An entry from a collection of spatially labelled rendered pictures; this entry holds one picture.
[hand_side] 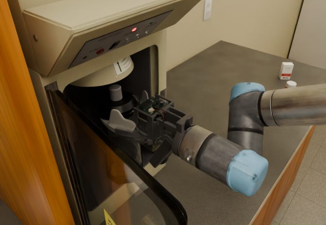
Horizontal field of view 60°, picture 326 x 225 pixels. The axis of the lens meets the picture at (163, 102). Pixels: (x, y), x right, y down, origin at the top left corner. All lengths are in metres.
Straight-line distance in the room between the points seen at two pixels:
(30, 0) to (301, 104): 0.47
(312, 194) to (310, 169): 0.24
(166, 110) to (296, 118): 0.24
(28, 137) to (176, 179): 0.58
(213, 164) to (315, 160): 2.07
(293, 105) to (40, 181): 0.44
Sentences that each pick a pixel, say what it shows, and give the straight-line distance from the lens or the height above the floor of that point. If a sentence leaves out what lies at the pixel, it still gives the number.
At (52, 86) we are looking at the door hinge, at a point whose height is 1.38.
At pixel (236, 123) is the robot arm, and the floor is 1.25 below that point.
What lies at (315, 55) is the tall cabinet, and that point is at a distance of 3.59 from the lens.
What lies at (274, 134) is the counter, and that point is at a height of 0.94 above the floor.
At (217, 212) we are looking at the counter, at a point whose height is 0.94.
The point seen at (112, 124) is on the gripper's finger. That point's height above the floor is 1.23.
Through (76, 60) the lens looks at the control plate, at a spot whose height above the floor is 1.43.
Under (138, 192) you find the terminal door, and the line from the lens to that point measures 0.34.
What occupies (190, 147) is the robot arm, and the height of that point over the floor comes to 1.26.
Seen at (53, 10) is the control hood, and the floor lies 1.51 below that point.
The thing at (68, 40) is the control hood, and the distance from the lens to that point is 0.37.
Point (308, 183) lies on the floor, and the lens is 2.35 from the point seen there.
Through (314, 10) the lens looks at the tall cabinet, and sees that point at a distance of 3.47.
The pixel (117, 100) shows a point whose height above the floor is 1.26.
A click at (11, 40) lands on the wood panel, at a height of 1.51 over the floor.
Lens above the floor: 1.62
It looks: 35 degrees down
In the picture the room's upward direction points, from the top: straight up
